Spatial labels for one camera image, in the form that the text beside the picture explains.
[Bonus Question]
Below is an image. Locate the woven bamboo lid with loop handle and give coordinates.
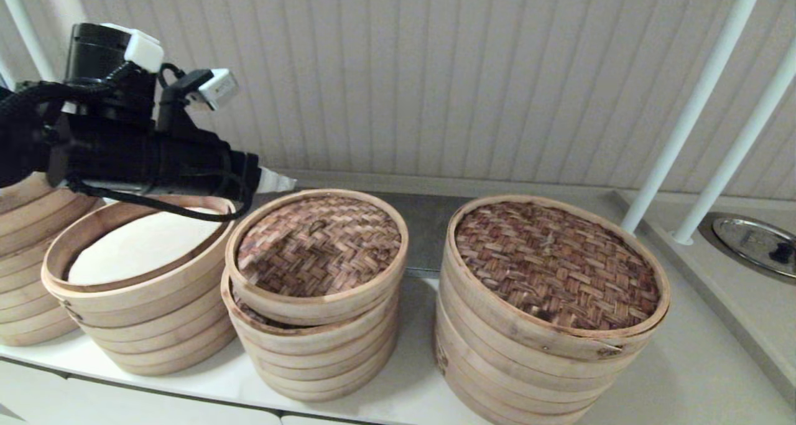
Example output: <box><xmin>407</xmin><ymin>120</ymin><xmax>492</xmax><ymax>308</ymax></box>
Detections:
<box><xmin>226</xmin><ymin>189</ymin><xmax>409</xmax><ymax>326</ymax></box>

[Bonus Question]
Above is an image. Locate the white paper sheet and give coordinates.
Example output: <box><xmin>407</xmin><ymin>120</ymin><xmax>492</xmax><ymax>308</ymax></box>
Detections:
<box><xmin>67</xmin><ymin>206</ymin><xmax>226</xmax><ymax>286</ymax></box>

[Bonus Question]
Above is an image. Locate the square metal lid with knob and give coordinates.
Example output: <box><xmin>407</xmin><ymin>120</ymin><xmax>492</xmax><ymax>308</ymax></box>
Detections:
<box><xmin>249</xmin><ymin>189</ymin><xmax>473</xmax><ymax>275</ymax></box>

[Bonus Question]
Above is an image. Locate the second-left bamboo steamer stack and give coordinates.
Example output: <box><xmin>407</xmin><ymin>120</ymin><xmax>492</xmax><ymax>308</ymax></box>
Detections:
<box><xmin>41</xmin><ymin>195</ymin><xmax>238</xmax><ymax>377</ymax></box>

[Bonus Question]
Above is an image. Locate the small bamboo steamer stack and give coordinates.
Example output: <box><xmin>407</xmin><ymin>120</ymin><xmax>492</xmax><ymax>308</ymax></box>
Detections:
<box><xmin>236</xmin><ymin>307</ymin><xmax>400</xmax><ymax>403</ymax></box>

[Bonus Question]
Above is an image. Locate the large right bamboo steamer stack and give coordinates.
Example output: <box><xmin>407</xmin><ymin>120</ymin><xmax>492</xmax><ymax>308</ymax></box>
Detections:
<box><xmin>439</xmin><ymin>194</ymin><xmax>671</xmax><ymax>360</ymax></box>

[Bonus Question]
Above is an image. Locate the large bamboo steamer stack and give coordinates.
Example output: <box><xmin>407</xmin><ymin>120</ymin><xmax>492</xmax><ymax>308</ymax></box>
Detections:
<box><xmin>439</xmin><ymin>194</ymin><xmax>671</xmax><ymax>360</ymax></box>
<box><xmin>432</xmin><ymin>276</ymin><xmax>647</xmax><ymax>425</ymax></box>

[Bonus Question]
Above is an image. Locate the round stainless steel pot lid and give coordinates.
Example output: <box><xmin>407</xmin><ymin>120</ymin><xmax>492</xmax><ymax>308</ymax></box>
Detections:
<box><xmin>710</xmin><ymin>217</ymin><xmax>796</xmax><ymax>281</ymax></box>

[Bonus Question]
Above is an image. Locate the thin white metal pole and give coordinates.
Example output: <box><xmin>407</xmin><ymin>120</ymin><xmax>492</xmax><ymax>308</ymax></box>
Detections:
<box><xmin>618</xmin><ymin>0</ymin><xmax>768</xmax><ymax>238</ymax></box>
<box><xmin>670</xmin><ymin>36</ymin><xmax>796</xmax><ymax>248</ymax></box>
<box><xmin>0</xmin><ymin>0</ymin><xmax>57</xmax><ymax>82</ymax></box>

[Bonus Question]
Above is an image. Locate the white cabinet front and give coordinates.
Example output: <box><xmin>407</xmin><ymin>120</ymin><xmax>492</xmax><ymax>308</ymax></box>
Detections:
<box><xmin>0</xmin><ymin>357</ymin><xmax>386</xmax><ymax>425</ymax></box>

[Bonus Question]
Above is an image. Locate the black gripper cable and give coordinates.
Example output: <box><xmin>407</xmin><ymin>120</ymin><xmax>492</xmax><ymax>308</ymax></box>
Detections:
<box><xmin>65</xmin><ymin>173</ymin><xmax>254</xmax><ymax>222</ymax></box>

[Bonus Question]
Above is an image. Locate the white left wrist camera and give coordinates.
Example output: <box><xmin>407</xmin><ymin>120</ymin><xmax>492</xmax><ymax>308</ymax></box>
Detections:
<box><xmin>159</xmin><ymin>68</ymin><xmax>240</xmax><ymax>133</ymax></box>

